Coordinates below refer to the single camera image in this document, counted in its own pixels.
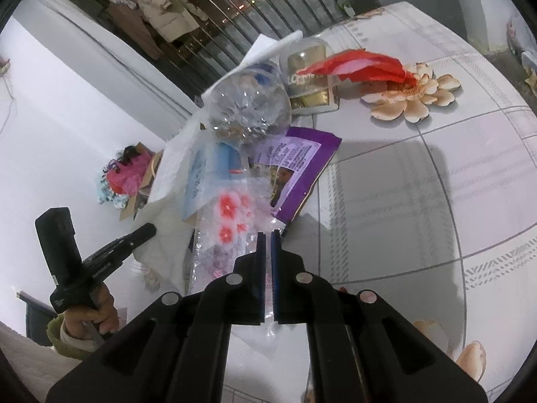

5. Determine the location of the purple snack packet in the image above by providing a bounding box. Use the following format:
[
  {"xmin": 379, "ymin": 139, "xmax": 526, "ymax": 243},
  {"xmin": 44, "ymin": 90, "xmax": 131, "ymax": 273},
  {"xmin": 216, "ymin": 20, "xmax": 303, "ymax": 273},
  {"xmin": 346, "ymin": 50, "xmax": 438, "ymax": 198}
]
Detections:
[{"xmin": 252, "ymin": 127, "xmax": 342, "ymax": 224}]

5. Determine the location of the beige coat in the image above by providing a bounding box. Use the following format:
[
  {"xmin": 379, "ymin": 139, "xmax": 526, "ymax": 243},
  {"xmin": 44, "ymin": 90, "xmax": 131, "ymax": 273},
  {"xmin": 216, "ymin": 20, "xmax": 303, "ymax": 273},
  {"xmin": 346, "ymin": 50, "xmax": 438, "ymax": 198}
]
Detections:
[{"xmin": 125, "ymin": 0, "xmax": 209, "ymax": 43}]

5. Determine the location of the pink fabric bundle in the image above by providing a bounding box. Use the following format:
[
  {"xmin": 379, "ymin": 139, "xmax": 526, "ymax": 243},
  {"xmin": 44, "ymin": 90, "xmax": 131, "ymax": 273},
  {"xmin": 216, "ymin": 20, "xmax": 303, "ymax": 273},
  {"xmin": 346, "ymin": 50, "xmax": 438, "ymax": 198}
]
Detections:
[{"xmin": 104, "ymin": 156, "xmax": 152, "ymax": 197}]

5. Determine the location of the gold box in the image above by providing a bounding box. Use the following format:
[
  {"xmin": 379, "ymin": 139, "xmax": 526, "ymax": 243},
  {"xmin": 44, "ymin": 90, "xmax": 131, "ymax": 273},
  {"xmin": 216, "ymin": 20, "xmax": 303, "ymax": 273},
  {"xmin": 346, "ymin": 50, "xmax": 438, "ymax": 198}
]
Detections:
[{"xmin": 287, "ymin": 50, "xmax": 340, "ymax": 112}]

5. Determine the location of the metal railing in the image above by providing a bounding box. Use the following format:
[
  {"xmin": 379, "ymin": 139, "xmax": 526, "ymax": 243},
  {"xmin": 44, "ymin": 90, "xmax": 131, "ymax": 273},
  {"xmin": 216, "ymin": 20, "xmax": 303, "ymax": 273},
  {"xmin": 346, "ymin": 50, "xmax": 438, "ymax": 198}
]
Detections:
[{"xmin": 159, "ymin": 0, "xmax": 349, "ymax": 89}]

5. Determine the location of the grey cabinet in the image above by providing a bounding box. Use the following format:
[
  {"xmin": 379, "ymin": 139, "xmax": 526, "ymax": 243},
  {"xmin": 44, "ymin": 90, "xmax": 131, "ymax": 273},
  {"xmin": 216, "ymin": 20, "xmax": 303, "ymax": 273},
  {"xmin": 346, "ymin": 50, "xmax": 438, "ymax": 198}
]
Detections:
[{"xmin": 348, "ymin": 0, "xmax": 468, "ymax": 43}]

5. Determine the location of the flowered clear plastic bag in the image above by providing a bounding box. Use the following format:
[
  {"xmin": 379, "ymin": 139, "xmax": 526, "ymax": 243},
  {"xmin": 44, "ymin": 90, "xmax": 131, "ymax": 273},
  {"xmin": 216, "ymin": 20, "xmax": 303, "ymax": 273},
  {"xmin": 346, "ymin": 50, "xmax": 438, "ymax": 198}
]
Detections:
[{"xmin": 185, "ymin": 176, "xmax": 290, "ymax": 297}]

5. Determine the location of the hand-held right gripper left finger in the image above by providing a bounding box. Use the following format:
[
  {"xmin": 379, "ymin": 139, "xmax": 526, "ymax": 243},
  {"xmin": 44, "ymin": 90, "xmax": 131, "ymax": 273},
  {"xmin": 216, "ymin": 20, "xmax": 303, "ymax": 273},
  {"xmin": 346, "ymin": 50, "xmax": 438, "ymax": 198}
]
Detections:
[{"xmin": 45, "ymin": 232, "xmax": 267, "ymax": 403}]

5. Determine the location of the person's left hand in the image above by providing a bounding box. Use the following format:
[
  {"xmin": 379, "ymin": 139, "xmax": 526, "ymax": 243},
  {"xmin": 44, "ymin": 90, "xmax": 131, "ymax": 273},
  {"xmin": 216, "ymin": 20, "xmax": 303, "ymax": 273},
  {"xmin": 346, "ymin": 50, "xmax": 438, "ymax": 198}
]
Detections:
[{"xmin": 63, "ymin": 284, "xmax": 121, "ymax": 339}]

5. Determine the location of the white plastic bag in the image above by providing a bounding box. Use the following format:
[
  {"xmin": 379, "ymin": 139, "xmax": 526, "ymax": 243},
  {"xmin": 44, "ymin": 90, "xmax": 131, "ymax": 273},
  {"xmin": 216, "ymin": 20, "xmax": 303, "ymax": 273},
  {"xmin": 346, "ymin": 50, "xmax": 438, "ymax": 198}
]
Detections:
[
  {"xmin": 145, "ymin": 30, "xmax": 303, "ymax": 204},
  {"xmin": 505, "ymin": 12, "xmax": 537, "ymax": 67}
]

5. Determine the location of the person's left forearm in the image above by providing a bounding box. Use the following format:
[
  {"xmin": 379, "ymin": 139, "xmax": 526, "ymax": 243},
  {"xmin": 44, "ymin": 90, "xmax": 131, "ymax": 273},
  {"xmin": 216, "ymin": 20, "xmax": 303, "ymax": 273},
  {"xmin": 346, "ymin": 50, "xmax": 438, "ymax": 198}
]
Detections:
[{"xmin": 46, "ymin": 317, "xmax": 103, "ymax": 360}]

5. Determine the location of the red plastic bag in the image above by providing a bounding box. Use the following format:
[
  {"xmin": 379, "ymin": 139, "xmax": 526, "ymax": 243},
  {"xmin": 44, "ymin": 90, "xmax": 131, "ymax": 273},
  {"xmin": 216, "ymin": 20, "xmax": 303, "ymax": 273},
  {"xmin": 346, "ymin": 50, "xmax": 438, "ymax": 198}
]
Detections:
[{"xmin": 300, "ymin": 49, "xmax": 416, "ymax": 87}]

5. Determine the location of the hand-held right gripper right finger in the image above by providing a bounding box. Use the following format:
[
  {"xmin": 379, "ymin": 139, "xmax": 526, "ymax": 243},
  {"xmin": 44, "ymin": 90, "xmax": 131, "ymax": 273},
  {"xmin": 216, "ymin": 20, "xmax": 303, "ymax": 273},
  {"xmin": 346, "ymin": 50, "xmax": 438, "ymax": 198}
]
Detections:
[{"xmin": 271, "ymin": 230, "xmax": 489, "ymax": 403}]

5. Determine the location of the floral tablecloth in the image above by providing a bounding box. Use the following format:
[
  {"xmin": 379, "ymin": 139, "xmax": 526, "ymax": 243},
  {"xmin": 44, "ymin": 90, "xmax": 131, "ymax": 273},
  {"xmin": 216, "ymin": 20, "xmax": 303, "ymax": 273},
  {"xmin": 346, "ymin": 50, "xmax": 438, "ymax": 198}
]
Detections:
[{"xmin": 185, "ymin": 2, "xmax": 537, "ymax": 403}]

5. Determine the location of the cardboard box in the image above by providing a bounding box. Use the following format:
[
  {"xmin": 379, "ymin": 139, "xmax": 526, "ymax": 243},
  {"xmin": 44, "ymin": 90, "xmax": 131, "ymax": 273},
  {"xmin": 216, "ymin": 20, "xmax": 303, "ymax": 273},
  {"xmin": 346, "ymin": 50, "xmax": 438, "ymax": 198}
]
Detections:
[{"xmin": 98, "ymin": 142, "xmax": 165, "ymax": 221}]

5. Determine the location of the blue white medicine box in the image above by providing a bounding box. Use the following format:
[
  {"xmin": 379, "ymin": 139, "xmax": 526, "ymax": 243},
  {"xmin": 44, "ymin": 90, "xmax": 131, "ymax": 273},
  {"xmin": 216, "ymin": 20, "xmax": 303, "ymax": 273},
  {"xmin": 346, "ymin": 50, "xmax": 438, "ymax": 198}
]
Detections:
[{"xmin": 182, "ymin": 138, "xmax": 248, "ymax": 219}]

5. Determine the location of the brown garment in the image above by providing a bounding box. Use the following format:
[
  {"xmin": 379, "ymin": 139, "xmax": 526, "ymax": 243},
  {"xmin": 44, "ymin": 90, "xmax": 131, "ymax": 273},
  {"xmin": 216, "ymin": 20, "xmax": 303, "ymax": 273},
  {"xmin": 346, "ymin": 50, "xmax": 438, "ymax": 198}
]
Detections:
[{"xmin": 106, "ymin": 3, "xmax": 165, "ymax": 60}]

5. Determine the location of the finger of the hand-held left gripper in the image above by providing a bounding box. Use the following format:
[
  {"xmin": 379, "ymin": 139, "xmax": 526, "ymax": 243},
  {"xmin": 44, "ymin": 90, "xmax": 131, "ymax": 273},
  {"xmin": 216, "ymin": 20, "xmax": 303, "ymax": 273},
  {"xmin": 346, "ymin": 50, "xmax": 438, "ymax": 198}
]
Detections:
[{"xmin": 82, "ymin": 223, "xmax": 157, "ymax": 283}]

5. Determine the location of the clear plastic bottle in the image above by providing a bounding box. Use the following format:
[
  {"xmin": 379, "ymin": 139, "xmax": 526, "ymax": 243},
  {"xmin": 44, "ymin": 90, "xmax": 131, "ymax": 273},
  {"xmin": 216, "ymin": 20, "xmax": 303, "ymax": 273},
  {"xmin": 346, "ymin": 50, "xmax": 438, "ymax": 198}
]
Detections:
[{"xmin": 201, "ymin": 61, "xmax": 292, "ymax": 147}]

